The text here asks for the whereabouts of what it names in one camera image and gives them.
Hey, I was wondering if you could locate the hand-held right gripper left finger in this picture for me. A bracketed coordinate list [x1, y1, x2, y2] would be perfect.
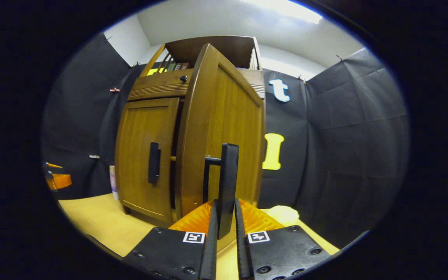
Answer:
[123, 199, 219, 280]

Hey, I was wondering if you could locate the wooden double-door shoe cabinet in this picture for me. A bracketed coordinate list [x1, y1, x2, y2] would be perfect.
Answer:
[114, 36, 266, 228]

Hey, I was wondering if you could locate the wooden shoe cabinet door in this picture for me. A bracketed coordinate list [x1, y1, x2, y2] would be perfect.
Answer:
[114, 97, 180, 224]
[175, 43, 266, 240]

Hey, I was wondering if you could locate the wooden cabinet drawer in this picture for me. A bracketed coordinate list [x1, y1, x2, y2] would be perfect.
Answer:
[127, 69, 266, 102]

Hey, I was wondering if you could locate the black backdrop cloth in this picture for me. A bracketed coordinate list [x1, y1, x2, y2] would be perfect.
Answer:
[41, 33, 409, 249]

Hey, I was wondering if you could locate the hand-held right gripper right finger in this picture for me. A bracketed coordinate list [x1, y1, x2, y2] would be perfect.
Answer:
[234, 198, 331, 280]

